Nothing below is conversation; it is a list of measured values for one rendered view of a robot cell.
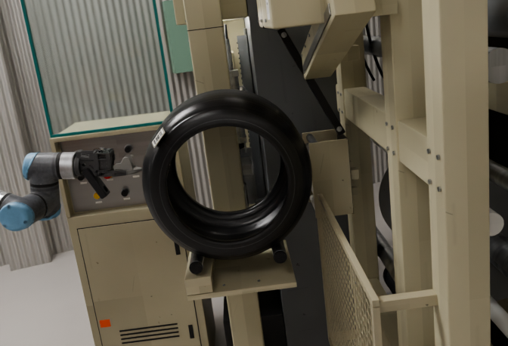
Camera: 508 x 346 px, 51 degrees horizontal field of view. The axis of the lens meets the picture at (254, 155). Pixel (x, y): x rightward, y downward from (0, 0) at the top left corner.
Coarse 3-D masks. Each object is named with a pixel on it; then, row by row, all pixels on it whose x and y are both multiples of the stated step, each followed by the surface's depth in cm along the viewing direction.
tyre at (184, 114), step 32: (224, 96) 166; (256, 96) 178; (160, 128) 167; (192, 128) 163; (256, 128) 163; (288, 128) 167; (160, 160) 165; (288, 160) 166; (160, 192) 167; (288, 192) 169; (160, 224) 172; (192, 224) 195; (224, 224) 199; (256, 224) 197; (288, 224) 172; (224, 256) 175
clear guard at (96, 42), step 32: (32, 0) 219; (64, 0) 220; (96, 0) 220; (128, 0) 221; (32, 32) 222; (64, 32) 223; (96, 32) 224; (128, 32) 224; (160, 32) 225; (64, 64) 226; (96, 64) 227; (128, 64) 227; (160, 64) 228; (64, 96) 229; (96, 96) 230; (128, 96) 231; (160, 96) 231; (64, 128) 233; (96, 128) 233
